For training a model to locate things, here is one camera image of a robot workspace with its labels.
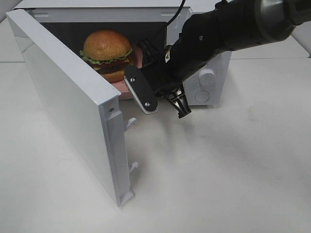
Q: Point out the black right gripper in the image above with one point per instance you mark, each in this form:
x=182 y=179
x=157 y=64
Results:
x=165 y=79

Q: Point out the pink round plate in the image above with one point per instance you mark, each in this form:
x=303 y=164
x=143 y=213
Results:
x=121 y=86

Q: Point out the white timer knob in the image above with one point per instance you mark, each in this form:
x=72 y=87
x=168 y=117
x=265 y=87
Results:
x=206 y=77

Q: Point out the round white door button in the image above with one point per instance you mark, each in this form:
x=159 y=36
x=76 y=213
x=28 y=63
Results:
x=202 y=96

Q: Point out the burger with lettuce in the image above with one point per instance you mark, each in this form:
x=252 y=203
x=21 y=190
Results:
x=108 y=52

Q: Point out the white microwave door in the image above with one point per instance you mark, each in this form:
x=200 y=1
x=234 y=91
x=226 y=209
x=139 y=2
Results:
x=81 y=103

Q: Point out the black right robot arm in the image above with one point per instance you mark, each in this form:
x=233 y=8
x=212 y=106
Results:
x=231 y=26

